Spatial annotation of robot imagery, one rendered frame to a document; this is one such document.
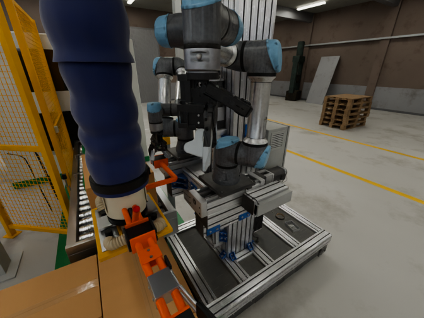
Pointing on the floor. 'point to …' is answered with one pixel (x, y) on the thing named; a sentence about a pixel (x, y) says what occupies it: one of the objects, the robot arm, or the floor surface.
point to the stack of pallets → (345, 110)
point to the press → (293, 93)
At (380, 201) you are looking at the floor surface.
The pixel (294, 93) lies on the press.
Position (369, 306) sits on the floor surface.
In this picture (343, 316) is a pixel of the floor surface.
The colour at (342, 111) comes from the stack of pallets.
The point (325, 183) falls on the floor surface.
